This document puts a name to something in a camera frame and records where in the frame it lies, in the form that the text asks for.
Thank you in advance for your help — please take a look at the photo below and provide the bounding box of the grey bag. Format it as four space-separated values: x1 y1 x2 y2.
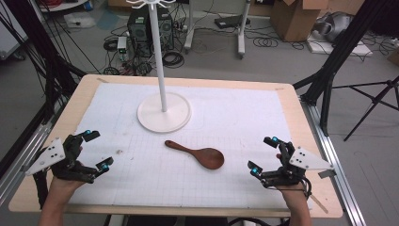
313 11 355 43

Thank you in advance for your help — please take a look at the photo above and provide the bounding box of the flat black device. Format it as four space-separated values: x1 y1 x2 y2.
214 14 251 30

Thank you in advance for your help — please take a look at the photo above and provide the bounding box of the white hook rack stand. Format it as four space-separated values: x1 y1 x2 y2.
125 0 193 134

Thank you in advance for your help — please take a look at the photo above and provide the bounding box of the black tripod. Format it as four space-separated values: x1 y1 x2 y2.
331 74 399 142

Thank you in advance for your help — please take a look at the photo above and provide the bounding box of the white power box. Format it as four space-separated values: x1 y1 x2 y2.
116 36 129 61

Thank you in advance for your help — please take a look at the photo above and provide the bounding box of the white floor board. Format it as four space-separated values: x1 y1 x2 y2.
306 39 375 57

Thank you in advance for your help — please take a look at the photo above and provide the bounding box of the white grid mat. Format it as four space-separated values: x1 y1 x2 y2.
69 82 311 210

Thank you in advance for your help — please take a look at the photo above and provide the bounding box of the person's right hand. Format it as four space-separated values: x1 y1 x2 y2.
276 184 311 202

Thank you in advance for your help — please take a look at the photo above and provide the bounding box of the brown wooden spoon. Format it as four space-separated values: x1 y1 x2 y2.
164 139 226 170

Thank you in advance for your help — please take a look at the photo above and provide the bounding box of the large cardboard box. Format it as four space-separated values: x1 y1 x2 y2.
270 0 331 43

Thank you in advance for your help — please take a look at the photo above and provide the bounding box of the black metal truss stand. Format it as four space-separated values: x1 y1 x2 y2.
293 0 391 137
0 0 88 177

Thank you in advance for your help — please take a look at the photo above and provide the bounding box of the white stand leg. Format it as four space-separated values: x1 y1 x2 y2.
236 0 252 60
184 0 198 55

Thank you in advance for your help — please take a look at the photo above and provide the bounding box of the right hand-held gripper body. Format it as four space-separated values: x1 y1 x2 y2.
259 140 337 189

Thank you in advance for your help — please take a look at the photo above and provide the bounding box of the coiled black cable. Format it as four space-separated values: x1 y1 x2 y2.
251 36 279 49
162 51 185 70

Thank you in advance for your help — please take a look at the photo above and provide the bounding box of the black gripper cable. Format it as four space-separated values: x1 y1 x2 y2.
301 176 313 200

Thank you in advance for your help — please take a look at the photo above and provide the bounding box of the person's left hand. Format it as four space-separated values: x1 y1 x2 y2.
47 175 88 198

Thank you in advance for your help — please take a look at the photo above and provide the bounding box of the black computer tower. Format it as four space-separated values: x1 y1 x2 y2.
126 7 175 58

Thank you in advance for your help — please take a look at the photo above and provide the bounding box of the black gripper strap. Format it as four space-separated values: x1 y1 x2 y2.
32 169 49 210

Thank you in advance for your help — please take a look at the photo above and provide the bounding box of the aluminium frame rail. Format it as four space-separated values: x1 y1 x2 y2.
300 98 367 226
0 121 56 206

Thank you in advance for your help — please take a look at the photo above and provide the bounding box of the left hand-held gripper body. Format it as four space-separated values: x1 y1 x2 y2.
24 133 97 185

